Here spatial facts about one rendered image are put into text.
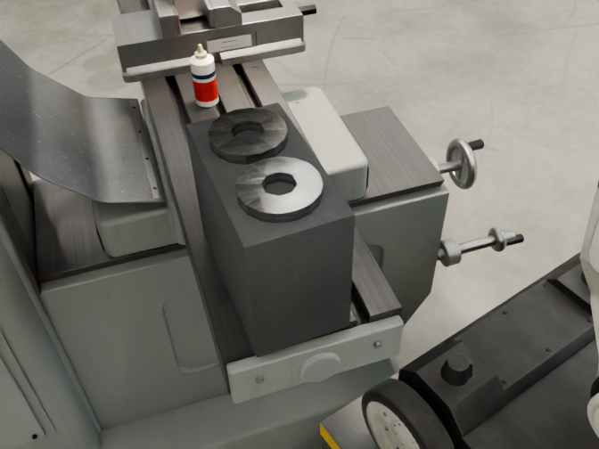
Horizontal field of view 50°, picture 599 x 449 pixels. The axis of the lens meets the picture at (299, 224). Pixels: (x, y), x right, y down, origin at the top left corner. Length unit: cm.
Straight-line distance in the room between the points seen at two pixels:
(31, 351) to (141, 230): 29
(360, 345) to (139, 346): 65
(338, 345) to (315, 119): 61
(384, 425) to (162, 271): 48
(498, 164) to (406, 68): 73
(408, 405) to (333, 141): 50
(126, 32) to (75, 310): 51
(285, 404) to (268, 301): 87
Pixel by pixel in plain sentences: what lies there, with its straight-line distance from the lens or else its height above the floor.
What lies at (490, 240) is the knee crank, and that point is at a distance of 151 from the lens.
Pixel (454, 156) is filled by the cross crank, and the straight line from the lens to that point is 153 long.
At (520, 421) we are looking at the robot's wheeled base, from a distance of 115.
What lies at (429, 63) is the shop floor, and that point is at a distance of 306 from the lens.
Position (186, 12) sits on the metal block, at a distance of 125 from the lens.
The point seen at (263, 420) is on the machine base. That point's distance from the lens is 153.
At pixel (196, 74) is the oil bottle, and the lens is 111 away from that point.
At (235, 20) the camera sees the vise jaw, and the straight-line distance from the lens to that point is 124.
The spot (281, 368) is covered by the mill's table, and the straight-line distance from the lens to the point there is 79.
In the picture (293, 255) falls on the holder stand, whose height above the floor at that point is 106.
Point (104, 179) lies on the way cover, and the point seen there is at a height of 85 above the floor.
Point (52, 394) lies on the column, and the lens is 135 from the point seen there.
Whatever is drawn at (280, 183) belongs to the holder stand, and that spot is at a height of 109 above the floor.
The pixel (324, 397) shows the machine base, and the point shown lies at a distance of 155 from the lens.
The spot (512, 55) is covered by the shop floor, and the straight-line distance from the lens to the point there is 320.
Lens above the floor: 154
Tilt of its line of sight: 44 degrees down
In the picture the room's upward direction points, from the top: 2 degrees counter-clockwise
